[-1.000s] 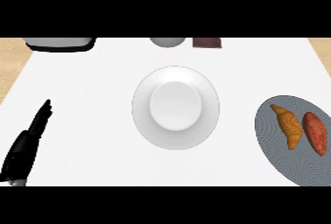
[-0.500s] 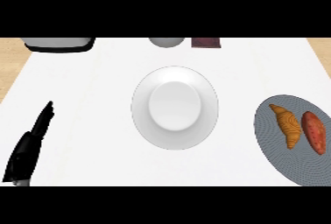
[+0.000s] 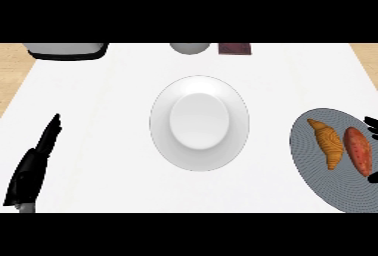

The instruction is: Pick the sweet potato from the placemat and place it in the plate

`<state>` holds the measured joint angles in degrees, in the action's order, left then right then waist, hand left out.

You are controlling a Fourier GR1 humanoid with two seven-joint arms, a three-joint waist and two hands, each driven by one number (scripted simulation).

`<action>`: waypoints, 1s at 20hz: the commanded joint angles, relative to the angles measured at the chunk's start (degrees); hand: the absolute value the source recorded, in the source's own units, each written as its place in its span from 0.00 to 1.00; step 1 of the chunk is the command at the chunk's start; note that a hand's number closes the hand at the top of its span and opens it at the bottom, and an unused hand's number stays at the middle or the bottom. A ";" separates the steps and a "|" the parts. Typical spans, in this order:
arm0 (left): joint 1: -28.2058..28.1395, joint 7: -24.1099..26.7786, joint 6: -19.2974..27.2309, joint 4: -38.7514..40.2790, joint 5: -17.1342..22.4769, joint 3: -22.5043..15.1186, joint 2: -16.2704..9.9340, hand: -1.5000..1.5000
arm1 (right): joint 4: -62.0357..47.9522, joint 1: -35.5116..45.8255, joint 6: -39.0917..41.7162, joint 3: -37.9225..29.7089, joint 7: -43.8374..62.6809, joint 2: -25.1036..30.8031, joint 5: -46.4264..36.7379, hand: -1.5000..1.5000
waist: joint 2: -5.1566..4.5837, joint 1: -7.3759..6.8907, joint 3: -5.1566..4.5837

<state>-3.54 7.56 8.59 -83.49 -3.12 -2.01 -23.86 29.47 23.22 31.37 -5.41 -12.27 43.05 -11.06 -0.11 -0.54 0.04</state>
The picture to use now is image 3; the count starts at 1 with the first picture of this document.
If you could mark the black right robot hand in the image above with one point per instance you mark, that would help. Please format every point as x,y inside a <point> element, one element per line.
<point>372,124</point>

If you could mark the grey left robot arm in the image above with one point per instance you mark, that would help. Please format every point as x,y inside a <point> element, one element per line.
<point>27,208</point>

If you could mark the reddish orange sweet potato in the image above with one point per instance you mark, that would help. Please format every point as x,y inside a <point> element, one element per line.
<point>357,150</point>

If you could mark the grey round placemat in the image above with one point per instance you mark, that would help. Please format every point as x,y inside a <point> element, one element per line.
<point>314,180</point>

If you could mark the white oval plate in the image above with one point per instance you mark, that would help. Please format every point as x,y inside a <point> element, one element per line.
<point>199,123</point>

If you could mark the golden brown croissant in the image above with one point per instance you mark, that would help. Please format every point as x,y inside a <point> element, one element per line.
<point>328,141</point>

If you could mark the dark red box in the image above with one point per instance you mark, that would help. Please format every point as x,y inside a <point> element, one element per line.
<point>235,48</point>

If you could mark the grey round object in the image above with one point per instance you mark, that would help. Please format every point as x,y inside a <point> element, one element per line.
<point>189,48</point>

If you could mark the white and black appliance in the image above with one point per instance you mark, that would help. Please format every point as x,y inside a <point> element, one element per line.
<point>66,50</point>

